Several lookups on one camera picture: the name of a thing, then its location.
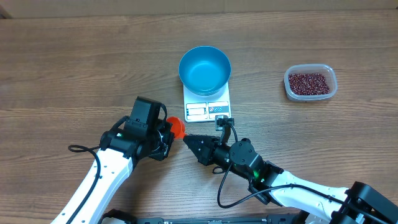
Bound red beans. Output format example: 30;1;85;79
288;73;330;95

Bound red measuring scoop blue handle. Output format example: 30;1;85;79
167;116;186;139

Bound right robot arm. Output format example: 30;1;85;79
183;135;397;223

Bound blue bowl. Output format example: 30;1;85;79
178;45;232;96

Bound white kitchen scale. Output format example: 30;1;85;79
183;83;232;123

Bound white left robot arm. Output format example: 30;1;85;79
53;96;174;223

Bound clear plastic container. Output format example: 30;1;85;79
284;63;338;102

